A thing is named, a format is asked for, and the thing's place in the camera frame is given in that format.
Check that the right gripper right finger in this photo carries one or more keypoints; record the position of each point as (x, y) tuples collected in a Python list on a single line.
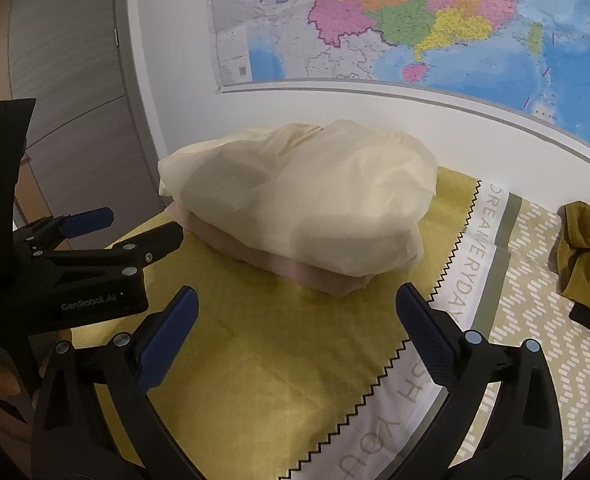
[(434, 334)]

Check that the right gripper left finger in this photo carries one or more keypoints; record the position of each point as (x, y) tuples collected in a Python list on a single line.
[(161, 335)]

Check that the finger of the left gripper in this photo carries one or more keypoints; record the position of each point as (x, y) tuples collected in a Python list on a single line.
[(87, 222)]

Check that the cream beige garment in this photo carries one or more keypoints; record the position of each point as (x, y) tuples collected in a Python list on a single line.
[(344, 198)]

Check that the person's left hand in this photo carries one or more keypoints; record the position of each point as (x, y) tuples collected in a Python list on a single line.
[(15, 433)]

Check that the pink folded garment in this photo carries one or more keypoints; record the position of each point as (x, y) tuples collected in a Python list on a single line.
[(331, 283)]

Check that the mustard brown garment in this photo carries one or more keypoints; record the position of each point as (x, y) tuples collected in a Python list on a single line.
[(587, 269)]

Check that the grey wardrobe door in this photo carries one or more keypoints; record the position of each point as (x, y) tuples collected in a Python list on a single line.
[(88, 143)]

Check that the colourful wall map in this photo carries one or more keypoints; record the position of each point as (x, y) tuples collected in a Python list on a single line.
[(529, 55)]

